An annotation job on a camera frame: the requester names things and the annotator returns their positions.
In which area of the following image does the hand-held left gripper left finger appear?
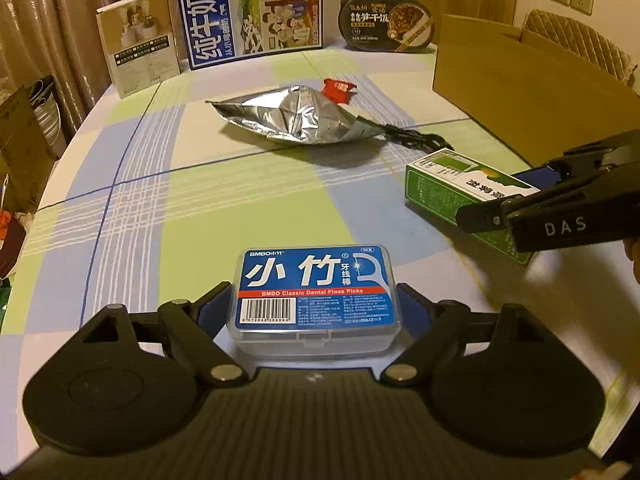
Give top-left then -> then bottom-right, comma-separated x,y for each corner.
80,281 -> 248,386

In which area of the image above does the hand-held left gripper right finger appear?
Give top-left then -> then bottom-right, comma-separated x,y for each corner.
382,282 -> 551,386

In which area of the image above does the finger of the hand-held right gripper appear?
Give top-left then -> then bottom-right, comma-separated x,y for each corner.
456,187 -> 531,235
515,130 -> 640,196

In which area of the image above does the green white carton box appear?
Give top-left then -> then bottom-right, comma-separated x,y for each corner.
404,148 -> 543,267

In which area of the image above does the blue label floss pick box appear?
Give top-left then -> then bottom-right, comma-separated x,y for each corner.
226,245 -> 398,357

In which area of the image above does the large cardboard box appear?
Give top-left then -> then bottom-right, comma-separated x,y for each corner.
432,12 -> 640,168

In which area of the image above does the plaid cloth covered desktop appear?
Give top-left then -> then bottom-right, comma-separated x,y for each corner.
0,45 -> 640,461

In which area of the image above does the person's right hand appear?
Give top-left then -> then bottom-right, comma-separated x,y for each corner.
622,237 -> 640,286

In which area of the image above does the quilted chair back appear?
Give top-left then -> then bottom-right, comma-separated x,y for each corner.
520,10 -> 638,96

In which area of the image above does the red snack packet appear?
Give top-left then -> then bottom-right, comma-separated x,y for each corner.
322,78 -> 358,104

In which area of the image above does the silver foil bag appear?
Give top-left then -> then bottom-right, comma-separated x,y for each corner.
205,85 -> 388,147

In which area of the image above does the black instant rice bowl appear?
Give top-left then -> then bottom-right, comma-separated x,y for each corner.
338,0 -> 435,54

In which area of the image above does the small brown cardboard box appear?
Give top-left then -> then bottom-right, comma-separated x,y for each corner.
0,85 -> 56,211

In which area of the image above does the dark bag with white stripes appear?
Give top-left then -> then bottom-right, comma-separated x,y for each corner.
27,77 -> 68,146

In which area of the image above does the white product picture box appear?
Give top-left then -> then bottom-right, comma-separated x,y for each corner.
96,0 -> 181,99

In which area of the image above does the blue illustrated milk carton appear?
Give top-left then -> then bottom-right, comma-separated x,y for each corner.
173,0 -> 325,72

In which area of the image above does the orange handled screwdriver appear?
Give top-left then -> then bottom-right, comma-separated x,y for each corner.
0,174 -> 12,233

